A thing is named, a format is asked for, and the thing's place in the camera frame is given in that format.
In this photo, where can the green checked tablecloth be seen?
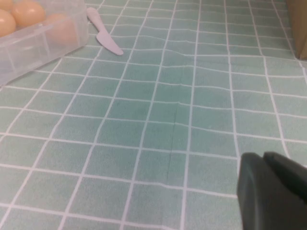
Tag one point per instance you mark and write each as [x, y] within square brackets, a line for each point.
[168, 119]

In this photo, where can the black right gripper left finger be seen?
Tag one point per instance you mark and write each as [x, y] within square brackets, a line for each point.
[263, 196]

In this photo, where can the white plastic knife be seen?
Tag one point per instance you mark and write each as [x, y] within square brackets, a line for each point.
[105, 40]

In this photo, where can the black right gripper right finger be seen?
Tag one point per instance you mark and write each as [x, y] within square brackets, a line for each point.
[287, 170]

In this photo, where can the clear plastic egg box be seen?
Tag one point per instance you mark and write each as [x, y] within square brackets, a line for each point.
[36, 50]

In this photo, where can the tan brown egg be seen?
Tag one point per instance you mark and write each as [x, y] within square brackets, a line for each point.
[62, 31]
[6, 24]
[4, 3]
[28, 13]

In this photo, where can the brown cardboard box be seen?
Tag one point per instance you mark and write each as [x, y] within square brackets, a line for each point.
[299, 28]

